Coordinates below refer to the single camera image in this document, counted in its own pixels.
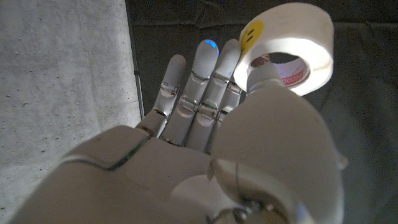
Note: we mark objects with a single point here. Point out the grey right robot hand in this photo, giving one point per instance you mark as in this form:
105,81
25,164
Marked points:
186,174

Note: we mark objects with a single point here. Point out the yellow smiley sticker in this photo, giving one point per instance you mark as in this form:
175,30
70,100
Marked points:
250,35

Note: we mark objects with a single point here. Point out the white tape roll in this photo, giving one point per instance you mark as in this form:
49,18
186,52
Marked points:
295,25

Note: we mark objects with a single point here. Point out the black backdrop stand pole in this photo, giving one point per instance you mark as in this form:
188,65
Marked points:
136,74

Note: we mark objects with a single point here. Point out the black backdrop curtain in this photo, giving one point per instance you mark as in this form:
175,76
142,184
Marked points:
367,124

